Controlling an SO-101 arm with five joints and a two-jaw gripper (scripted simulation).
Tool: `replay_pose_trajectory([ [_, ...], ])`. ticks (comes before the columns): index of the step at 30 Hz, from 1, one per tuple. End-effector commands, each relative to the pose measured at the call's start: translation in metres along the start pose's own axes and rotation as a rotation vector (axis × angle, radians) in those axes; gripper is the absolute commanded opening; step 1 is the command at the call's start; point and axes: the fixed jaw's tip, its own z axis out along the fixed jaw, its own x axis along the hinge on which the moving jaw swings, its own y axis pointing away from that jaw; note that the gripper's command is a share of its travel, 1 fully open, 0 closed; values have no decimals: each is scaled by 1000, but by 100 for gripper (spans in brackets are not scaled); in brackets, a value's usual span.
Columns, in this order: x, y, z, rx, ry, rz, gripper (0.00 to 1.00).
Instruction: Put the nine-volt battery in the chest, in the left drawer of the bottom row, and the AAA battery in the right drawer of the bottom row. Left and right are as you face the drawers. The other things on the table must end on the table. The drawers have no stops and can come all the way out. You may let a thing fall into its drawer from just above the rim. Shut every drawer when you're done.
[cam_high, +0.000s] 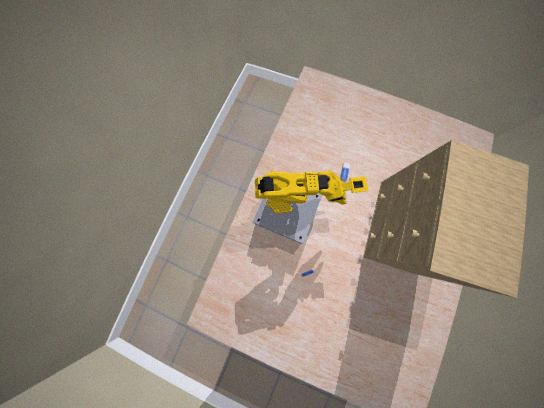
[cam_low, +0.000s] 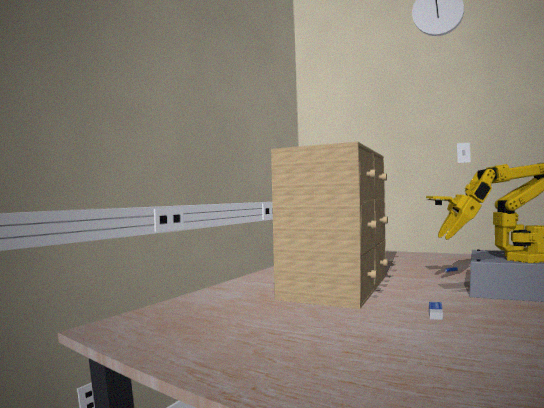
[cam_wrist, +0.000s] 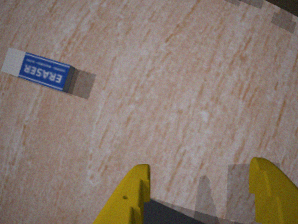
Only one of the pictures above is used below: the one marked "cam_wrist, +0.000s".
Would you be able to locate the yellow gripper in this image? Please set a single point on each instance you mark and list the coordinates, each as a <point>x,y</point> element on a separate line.
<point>276,196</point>

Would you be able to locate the white and blue eraser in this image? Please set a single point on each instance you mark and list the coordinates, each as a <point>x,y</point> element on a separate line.
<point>38,69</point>

